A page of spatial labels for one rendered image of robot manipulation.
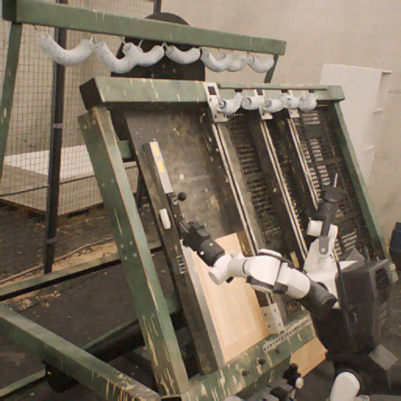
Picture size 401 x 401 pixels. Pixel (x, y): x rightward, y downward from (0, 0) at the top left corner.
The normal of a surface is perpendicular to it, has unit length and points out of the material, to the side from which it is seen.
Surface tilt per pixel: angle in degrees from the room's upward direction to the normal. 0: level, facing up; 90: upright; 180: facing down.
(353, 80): 90
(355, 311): 90
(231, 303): 59
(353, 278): 90
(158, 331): 90
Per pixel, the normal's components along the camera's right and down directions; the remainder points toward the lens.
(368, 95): -0.46, 0.18
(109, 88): 0.74, -0.27
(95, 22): 0.79, 0.25
